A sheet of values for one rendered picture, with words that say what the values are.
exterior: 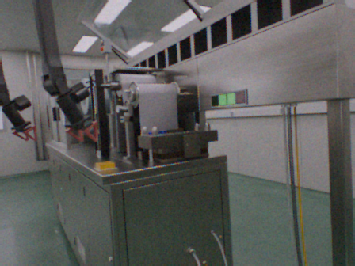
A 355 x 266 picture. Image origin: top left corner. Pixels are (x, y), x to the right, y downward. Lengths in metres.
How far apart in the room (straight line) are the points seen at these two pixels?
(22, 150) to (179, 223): 5.84
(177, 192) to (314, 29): 0.85
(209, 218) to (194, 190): 0.18
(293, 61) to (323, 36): 0.12
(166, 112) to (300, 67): 0.74
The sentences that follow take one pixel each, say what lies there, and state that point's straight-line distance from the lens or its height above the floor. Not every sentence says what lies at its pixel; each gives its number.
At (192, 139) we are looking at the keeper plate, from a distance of 1.31.
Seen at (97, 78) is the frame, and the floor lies 1.38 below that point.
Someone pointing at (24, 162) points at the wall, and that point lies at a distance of 6.90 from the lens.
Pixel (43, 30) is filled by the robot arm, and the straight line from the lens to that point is 1.07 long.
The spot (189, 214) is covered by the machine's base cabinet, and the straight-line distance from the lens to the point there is 1.32.
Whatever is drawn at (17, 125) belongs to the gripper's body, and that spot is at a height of 1.12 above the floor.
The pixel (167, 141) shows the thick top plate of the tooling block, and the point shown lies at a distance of 1.25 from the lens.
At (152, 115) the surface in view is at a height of 1.13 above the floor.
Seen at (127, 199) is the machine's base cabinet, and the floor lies 0.78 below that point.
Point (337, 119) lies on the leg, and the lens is 1.18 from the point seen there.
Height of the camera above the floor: 1.12
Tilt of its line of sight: 3 degrees down
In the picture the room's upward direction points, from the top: 4 degrees counter-clockwise
